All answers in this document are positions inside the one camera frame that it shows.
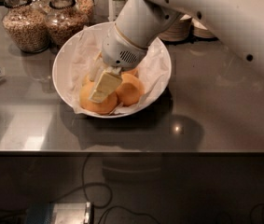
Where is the orange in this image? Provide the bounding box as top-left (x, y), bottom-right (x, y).
top-left (116, 74), bottom-right (145, 106)
top-left (79, 82), bottom-right (118, 115)
top-left (82, 75), bottom-right (90, 86)
top-left (121, 68), bottom-right (138, 77)

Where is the metal box below table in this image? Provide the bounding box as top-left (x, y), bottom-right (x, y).
top-left (24, 202), bottom-right (94, 224)

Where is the left glass grain jar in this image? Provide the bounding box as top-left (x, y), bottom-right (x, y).
top-left (2, 0), bottom-right (49, 53)

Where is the back left orange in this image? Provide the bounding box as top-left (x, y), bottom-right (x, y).
top-left (82, 75), bottom-right (90, 86)

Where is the glass bottle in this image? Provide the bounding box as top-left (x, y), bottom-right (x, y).
top-left (111, 0), bottom-right (128, 21)

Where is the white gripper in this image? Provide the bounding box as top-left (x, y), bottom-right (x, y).
top-left (89, 24), bottom-right (147, 103)

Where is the back right orange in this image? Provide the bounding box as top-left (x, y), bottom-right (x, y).
top-left (121, 68), bottom-right (138, 77)

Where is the middle glass grain jar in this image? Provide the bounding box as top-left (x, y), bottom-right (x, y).
top-left (45, 0), bottom-right (89, 48)

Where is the front left orange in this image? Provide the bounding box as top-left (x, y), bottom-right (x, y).
top-left (79, 82), bottom-right (118, 115)

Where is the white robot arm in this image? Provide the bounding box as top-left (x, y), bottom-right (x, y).
top-left (90, 0), bottom-right (264, 103)

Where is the front right orange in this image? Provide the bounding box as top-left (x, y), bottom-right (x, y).
top-left (116, 74), bottom-right (145, 106)

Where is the white bowl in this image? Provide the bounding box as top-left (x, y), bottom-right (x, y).
top-left (51, 21), bottom-right (173, 119)

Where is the white paper liner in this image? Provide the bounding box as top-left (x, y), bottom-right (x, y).
top-left (66, 21), bottom-right (171, 116)

